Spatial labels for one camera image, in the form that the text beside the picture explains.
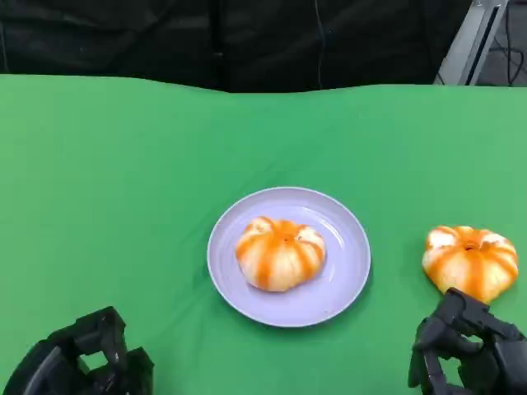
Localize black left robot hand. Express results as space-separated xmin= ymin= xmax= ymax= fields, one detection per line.
xmin=0 ymin=306 xmax=156 ymax=395

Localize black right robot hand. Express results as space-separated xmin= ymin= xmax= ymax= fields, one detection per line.
xmin=407 ymin=286 xmax=527 ymax=395

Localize orange and white bread roll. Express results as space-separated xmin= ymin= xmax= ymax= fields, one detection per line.
xmin=234 ymin=216 xmax=327 ymax=293
xmin=422 ymin=225 xmax=519 ymax=304

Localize lilac plate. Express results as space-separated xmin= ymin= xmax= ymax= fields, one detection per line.
xmin=206 ymin=186 xmax=371 ymax=329

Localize green table cloth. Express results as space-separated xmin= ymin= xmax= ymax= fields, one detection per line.
xmin=0 ymin=73 xmax=527 ymax=395

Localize black backdrop curtain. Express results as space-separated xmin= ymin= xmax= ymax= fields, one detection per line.
xmin=0 ymin=0 xmax=474 ymax=94

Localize black floor cables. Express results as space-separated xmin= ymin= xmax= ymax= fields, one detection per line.
xmin=489 ymin=24 xmax=527 ymax=87

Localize aluminium frame post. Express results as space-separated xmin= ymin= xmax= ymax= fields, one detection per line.
xmin=434 ymin=0 xmax=510 ymax=86

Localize thin black hanging cable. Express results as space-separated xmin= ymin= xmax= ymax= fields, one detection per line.
xmin=312 ymin=0 xmax=327 ymax=90

